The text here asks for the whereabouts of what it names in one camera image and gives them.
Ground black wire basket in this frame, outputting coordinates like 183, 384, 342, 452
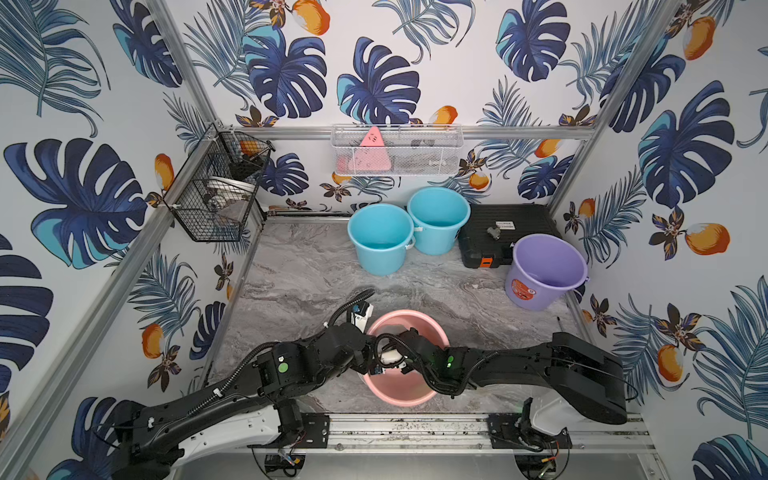
164, 124, 275, 243

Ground pink triangle item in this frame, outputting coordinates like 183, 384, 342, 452
347, 126, 393, 174

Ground silver metal pipe fitting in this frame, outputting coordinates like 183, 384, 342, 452
487, 226, 501, 241

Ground clear wall shelf basket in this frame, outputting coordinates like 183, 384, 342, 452
330, 125, 464, 176

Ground teal bucket with label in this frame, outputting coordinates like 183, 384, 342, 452
407, 187, 471, 256

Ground purple plastic bucket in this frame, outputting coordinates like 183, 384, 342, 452
505, 234, 589, 311

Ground black tool case orange latches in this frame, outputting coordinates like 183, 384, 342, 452
458, 204, 560, 269

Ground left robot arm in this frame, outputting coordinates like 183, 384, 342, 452
111, 288, 375, 479

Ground teal plastic bucket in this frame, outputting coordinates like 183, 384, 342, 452
347, 203, 415, 276

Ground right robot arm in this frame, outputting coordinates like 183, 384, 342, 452
368, 328, 628, 425

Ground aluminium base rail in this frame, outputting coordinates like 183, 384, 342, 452
197, 411, 655, 454

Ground pink plastic bucket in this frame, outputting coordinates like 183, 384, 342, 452
361, 310, 450, 407

